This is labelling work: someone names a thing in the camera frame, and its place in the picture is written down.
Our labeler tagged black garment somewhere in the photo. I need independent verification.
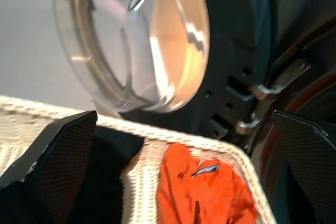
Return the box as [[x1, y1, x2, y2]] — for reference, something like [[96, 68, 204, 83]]
[[0, 125, 145, 224]]

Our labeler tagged pale woven laundry basket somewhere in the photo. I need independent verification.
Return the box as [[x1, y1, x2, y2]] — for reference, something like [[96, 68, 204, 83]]
[[0, 95, 279, 224]]

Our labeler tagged round glass washing machine door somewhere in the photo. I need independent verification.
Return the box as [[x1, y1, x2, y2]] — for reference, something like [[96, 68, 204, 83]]
[[52, 0, 274, 142]]

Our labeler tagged orange garment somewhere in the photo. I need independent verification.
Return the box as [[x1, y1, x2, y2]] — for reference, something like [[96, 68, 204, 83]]
[[156, 144, 260, 224]]

